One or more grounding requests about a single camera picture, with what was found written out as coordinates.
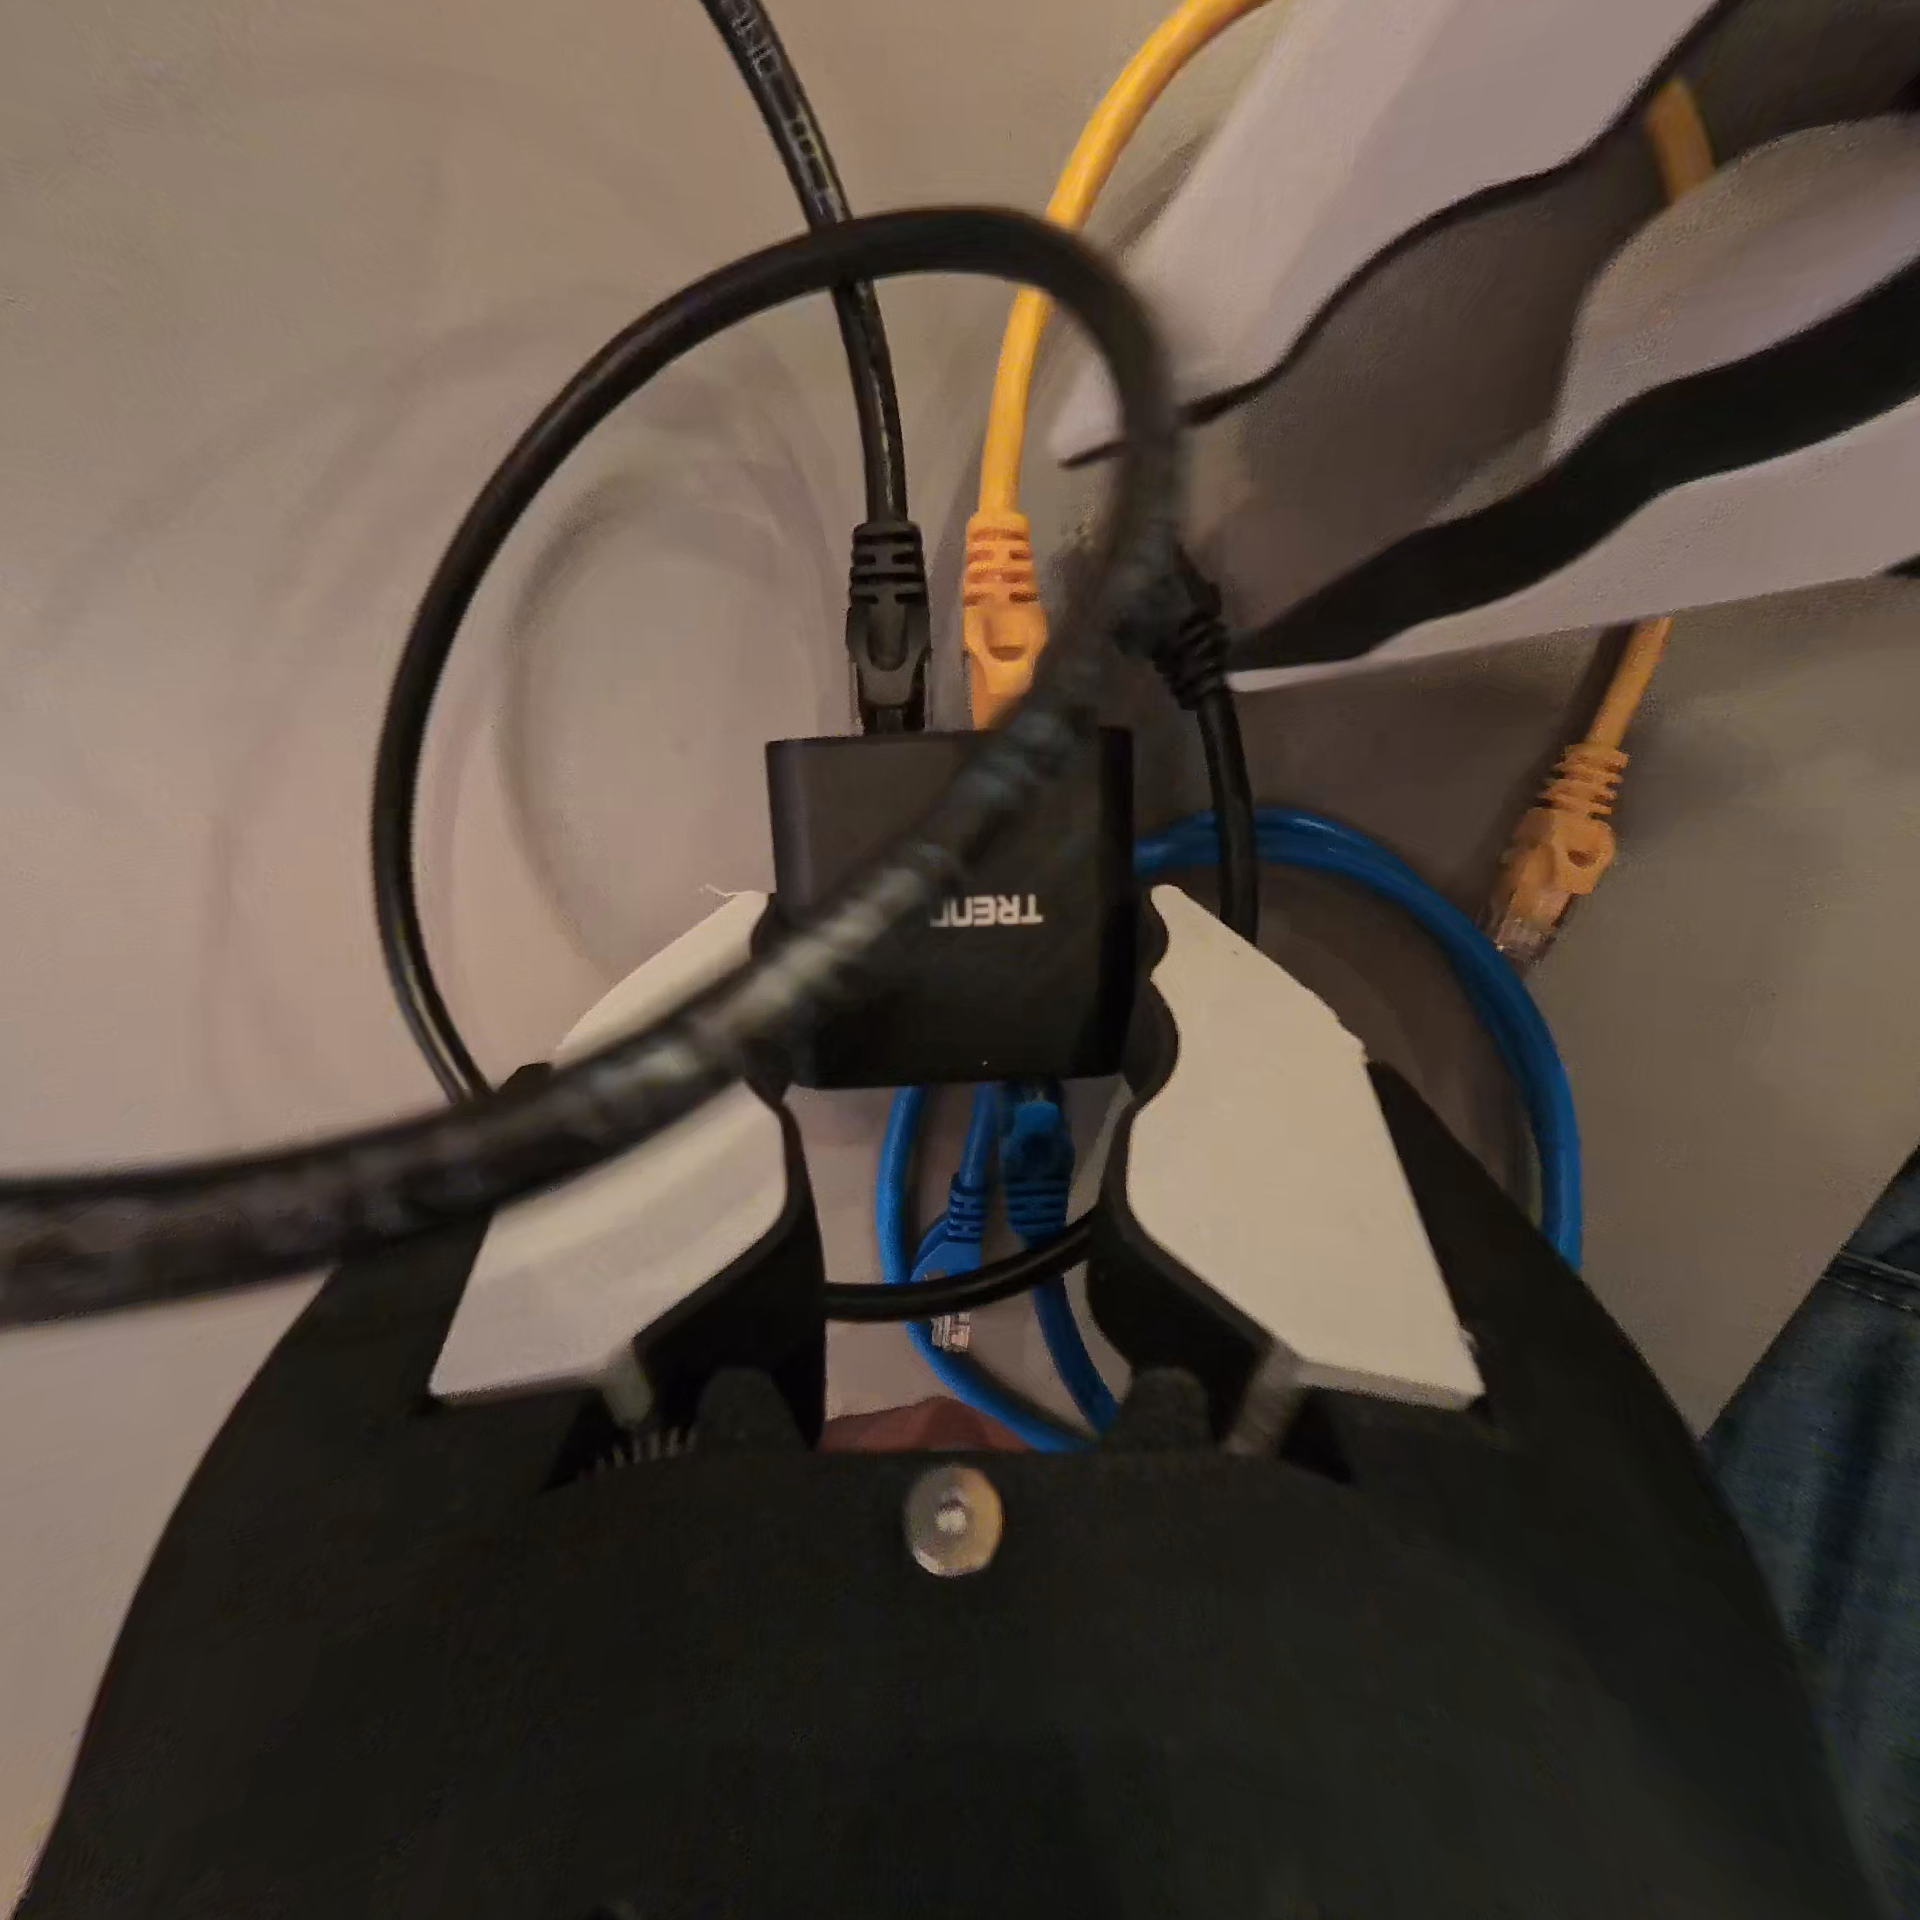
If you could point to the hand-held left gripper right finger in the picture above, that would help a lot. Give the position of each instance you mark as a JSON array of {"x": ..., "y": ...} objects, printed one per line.
[{"x": 1289, "y": 1201}]

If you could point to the person's jeans leg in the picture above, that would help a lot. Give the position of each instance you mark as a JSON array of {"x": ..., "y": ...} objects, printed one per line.
[{"x": 1844, "y": 1501}]

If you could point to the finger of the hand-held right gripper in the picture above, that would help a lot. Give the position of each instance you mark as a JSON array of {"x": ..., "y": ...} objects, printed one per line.
[
  {"x": 1348, "y": 149},
  {"x": 1800, "y": 254}
]

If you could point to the black network switch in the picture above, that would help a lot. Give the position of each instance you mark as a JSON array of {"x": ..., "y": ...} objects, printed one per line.
[{"x": 1050, "y": 869}]

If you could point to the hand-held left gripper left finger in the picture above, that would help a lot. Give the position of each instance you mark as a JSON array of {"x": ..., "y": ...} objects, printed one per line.
[{"x": 599, "y": 1277}]

